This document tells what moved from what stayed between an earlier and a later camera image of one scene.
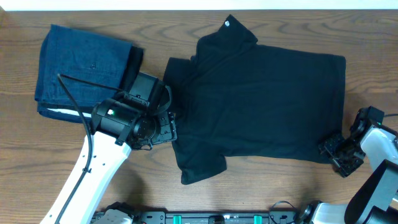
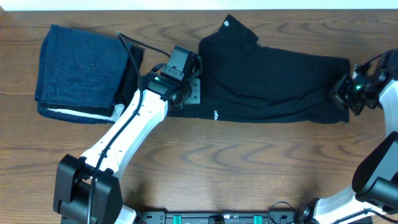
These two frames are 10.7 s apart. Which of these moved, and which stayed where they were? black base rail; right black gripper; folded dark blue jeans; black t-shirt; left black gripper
Moved: black t-shirt; left black gripper; right black gripper
Stayed: black base rail; folded dark blue jeans
